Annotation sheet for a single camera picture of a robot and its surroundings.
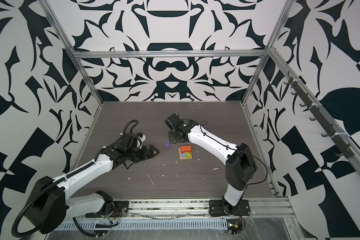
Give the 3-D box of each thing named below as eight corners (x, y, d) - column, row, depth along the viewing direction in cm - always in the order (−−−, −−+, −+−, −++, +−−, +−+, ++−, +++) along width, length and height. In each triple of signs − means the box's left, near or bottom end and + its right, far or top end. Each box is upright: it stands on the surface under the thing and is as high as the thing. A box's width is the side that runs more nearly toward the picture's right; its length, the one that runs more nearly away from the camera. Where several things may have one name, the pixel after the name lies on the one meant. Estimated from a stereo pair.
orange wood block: (180, 154, 94) (180, 150, 90) (180, 148, 96) (180, 144, 92) (190, 154, 94) (191, 150, 90) (190, 148, 96) (191, 144, 92)
